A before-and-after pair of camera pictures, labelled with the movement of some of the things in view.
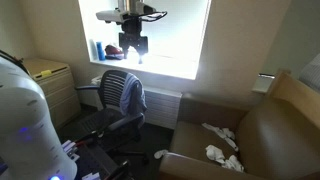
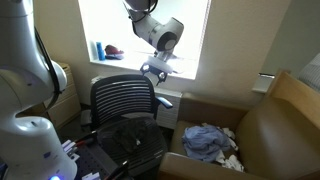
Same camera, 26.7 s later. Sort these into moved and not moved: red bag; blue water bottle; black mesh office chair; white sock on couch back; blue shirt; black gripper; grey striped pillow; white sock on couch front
Moved: blue shirt; black gripper; black mesh office chair
Not moved: blue water bottle; white sock on couch back; white sock on couch front; red bag; grey striped pillow
